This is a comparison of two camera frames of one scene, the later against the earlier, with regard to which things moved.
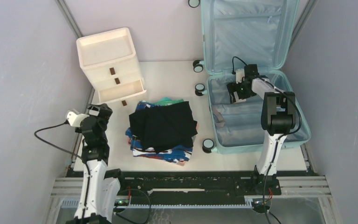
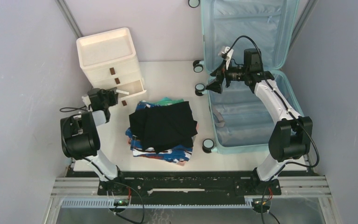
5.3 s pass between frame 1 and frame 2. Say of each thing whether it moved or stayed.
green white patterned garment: stayed
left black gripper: moved
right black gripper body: moved
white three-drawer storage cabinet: stayed
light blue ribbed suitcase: stayed
